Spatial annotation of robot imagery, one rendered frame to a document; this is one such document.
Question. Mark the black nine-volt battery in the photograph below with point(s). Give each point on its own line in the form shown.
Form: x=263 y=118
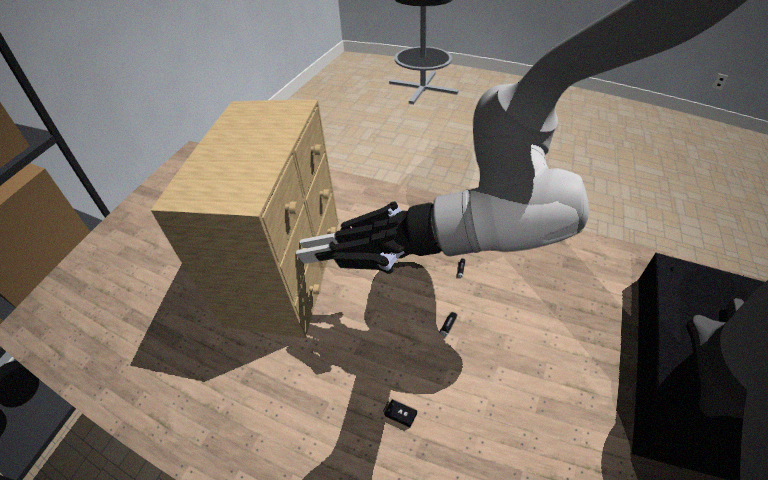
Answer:
x=400 y=413

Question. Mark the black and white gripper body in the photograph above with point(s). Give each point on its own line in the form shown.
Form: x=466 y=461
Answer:
x=419 y=240

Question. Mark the small wooden chest of drawers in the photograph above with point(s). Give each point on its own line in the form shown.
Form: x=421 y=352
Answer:
x=211 y=213

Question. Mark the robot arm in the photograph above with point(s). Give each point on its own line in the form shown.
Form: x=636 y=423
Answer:
x=520 y=204

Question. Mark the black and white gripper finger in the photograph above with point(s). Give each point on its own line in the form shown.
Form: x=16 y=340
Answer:
x=362 y=227
x=358 y=254

